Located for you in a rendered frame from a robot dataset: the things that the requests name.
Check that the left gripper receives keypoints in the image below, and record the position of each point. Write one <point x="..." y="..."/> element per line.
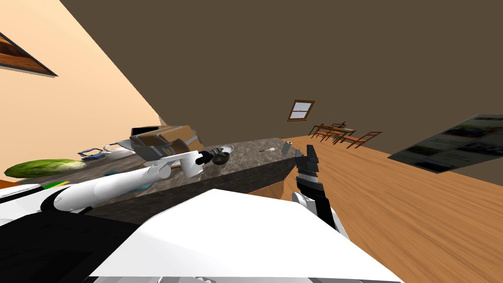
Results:
<point x="203" y="158"/>

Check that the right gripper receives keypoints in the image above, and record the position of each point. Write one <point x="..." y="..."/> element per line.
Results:
<point x="307" y="166"/>

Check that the dark round cup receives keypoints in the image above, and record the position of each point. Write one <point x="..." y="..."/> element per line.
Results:
<point x="221" y="157"/>

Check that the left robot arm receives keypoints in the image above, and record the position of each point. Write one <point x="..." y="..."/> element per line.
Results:
<point x="106" y="186"/>

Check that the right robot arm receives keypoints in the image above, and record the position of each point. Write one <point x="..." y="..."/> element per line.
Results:
<point x="320" y="202"/>

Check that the grey cylinder cup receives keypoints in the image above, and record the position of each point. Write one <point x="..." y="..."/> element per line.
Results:
<point x="287" y="147"/>

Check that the grey bowl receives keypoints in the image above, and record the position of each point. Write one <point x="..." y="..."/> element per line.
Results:
<point x="227" y="149"/>

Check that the wooden dining table with chairs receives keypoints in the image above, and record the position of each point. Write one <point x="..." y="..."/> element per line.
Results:
<point x="341" y="133"/>

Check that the brown and grey toaster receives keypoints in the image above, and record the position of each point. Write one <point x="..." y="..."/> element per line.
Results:
<point x="173" y="139"/>

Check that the brown framed window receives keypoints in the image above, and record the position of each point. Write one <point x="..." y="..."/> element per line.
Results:
<point x="301" y="110"/>

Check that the small pale spatula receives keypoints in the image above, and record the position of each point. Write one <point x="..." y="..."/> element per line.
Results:
<point x="267" y="150"/>

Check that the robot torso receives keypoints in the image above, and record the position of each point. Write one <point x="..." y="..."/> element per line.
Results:
<point x="243" y="243"/>

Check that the blue and grey object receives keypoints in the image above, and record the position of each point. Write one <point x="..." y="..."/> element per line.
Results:
<point x="91" y="154"/>

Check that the green and yellow sponge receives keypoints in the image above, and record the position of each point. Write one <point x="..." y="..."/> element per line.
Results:
<point x="55" y="184"/>

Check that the green cucumber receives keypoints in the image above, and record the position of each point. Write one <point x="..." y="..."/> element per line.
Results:
<point x="43" y="168"/>

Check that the dark framed wooden picture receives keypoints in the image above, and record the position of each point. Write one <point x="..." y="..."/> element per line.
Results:
<point x="19" y="59"/>

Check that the dark wall poster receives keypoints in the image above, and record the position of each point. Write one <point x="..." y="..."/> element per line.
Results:
<point x="456" y="143"/>

